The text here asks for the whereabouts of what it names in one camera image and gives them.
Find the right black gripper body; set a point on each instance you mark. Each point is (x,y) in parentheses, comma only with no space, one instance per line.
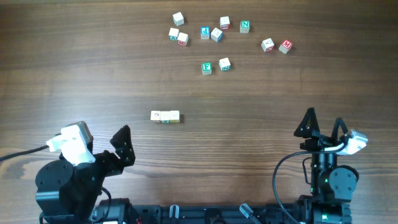
(318,143)

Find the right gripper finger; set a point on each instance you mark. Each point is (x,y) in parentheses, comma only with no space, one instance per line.
(308,128)
(339,124)

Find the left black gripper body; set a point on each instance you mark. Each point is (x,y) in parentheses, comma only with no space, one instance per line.
(105,166)

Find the white block red picture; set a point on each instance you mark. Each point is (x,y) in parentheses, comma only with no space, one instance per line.
(155,116)

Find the white block yellow X side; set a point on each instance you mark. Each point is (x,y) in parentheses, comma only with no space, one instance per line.
(165,116)

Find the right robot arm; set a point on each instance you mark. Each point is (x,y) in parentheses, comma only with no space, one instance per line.
(332,186)

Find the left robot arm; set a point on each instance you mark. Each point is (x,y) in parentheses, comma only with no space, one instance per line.
(67,188)

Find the red letter M block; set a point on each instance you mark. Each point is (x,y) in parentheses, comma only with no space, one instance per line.
(285,46)

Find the white block red side right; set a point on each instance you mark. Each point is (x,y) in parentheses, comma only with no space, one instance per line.
(267,45)

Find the white block teal N side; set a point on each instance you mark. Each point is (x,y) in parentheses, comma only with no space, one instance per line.
(225,64)

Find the green letter F block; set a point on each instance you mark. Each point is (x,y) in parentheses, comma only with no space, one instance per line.
(206,68)

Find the white block red M side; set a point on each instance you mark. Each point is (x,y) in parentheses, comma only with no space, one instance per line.
(182,39)

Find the white block green side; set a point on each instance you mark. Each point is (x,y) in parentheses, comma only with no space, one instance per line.
(173,34)

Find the green letter N block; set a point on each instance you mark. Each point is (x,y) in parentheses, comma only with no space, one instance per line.
(245,26)

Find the white block blue side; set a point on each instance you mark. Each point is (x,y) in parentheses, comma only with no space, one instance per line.
(216,34)

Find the plain white wooden block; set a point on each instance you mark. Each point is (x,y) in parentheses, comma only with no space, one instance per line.
(178,19)

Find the white block red side top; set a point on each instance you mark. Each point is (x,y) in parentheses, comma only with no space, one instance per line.
(225,23)

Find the blue letter P block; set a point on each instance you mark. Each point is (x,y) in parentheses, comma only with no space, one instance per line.
(205,32)

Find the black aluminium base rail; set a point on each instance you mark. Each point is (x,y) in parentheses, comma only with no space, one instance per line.
(268,214)

